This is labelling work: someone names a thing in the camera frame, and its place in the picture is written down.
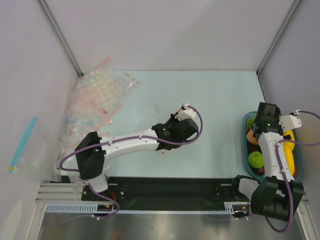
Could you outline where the orange red peach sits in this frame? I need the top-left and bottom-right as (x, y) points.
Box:
(246, 130), (259, 145)

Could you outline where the wrinkled green fruit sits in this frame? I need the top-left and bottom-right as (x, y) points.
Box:
(248, 151), (264, 169)

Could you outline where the clear orange zip bag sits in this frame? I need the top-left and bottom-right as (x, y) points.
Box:
(151, 104), (199, 151)

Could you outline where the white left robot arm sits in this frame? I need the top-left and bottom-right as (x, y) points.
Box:
(59, 111), (203, 200)

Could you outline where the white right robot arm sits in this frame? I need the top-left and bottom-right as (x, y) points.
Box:
(230, 102), (304, 223)

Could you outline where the pile of clear zip bags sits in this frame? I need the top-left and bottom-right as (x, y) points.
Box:
(58, 56), (146, 161)

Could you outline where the green grape bunch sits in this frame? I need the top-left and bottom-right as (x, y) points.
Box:
(246, 118), (255, 129)

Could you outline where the dark red apple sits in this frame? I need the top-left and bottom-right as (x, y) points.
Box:
(250, 166), (265, 176)

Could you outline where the yellow mango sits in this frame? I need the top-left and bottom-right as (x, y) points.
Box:
(283, 130), (296, 176)

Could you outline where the teal plastic fruit bin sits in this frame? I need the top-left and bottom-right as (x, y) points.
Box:
(242, 111), (303, 184)

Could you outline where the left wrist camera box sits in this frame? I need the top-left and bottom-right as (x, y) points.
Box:
(174, 103), (197, 121)

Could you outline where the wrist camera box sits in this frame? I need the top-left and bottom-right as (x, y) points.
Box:
(279, 110), (302, 132)
(174, 103), (197, 121)

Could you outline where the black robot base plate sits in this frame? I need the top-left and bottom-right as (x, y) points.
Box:
(81, 177), (249, 212)

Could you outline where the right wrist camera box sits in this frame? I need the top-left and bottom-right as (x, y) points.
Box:
(279, 110), (302, 132)

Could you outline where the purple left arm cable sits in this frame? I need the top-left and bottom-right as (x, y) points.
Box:
(58, 104), (205, 222)

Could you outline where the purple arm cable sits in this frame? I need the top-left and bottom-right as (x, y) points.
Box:
(234, 109), (320, 232)
(58, 104), (205, 222)

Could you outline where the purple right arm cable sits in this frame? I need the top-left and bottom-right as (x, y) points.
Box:
(234, 109), (320, 232)

